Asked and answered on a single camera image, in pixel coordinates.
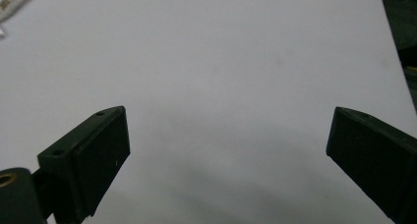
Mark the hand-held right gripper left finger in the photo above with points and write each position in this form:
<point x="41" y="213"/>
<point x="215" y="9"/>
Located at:
<point x="88" y="158"/>

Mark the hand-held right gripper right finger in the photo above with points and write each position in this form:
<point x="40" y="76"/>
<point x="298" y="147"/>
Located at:
<point x="373" y="155"/>

